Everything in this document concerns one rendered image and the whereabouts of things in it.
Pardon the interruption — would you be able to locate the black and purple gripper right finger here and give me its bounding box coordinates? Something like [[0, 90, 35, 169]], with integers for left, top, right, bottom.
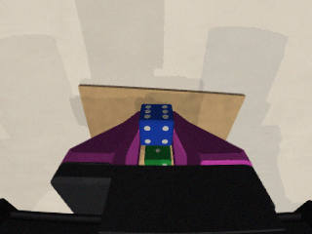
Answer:
[[172, 111, 253, 166]]

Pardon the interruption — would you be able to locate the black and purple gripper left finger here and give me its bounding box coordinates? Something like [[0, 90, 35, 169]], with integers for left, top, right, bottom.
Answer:
[[61, 111, 141, 165]]

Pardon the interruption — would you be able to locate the blue die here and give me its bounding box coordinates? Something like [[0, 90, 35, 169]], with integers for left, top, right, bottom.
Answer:
[[138, 104, 175, 145]]

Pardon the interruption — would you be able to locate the tan flat mat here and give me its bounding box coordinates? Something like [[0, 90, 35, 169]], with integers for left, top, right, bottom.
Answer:
[[78, 84, 246, 140]]

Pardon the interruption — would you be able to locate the green die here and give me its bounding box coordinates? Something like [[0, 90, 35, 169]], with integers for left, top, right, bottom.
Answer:
[[144, 145, 172, 165]]

